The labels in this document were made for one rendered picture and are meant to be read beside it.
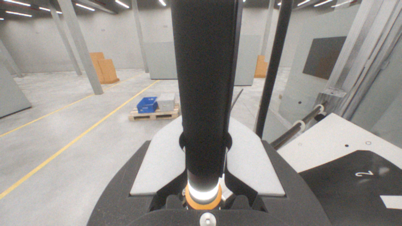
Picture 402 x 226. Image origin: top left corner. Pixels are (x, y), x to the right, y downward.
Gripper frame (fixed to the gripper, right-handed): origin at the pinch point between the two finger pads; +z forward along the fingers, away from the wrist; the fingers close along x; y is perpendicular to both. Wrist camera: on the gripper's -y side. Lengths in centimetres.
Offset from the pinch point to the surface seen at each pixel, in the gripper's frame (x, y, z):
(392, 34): 70, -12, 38
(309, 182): 17.3, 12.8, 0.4
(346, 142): 39.8, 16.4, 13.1
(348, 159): 24.1, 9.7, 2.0
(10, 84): -590, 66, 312
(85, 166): -185, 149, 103
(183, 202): -5.0, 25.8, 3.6
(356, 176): 20.9, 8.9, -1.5
